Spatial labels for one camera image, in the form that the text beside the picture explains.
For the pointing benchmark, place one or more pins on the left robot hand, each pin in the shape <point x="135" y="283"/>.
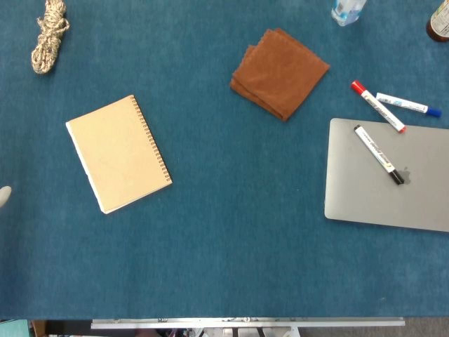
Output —
<point x="4" y="194"/>

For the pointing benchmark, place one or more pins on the kraft spiral notebook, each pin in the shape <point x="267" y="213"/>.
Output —
<point x="118" y="154"/>

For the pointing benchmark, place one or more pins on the teal box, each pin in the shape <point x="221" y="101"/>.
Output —
<point x="14" y="328"/>

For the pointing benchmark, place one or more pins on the folded brown cloth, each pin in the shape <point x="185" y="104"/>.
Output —
<point x="279" y="73"/>

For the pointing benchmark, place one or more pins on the silver laptop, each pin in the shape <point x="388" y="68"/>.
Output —
<point x="368" y="189"/>

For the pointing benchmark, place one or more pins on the black whiteboard marker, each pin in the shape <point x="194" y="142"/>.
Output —
<point x="379" y="154"/>

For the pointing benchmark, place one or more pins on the red whiteboard marker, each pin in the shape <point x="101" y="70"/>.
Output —
<point x="379" y="107"/>

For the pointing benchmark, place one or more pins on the clear plastic water bottle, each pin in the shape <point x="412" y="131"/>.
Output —
<point x="345" y="10"/>

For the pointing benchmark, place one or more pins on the blue whiteboard marker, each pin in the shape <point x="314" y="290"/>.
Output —
<point x="407" y="104"/>

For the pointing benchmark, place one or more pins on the brown glass bottle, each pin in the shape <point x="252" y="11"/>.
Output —
<point x="438" y="24"/>

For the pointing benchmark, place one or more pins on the aluminium frame rail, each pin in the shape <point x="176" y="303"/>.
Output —
<point x="245" y="323"/>

